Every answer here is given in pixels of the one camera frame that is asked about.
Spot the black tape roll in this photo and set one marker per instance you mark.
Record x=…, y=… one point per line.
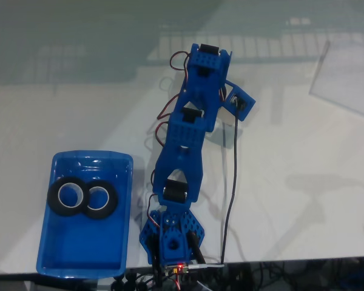
x=110, y=209
x=53, y=200

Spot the blue plastic bin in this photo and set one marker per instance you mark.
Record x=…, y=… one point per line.
x=79, y=242

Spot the controller board with red light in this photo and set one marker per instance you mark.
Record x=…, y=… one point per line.
x=179, y=268

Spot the black clamp knob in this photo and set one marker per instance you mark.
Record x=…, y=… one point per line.
x=119, y=283
x=131, y=277

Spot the blue camera box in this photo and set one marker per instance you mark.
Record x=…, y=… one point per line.
x=249, y=104

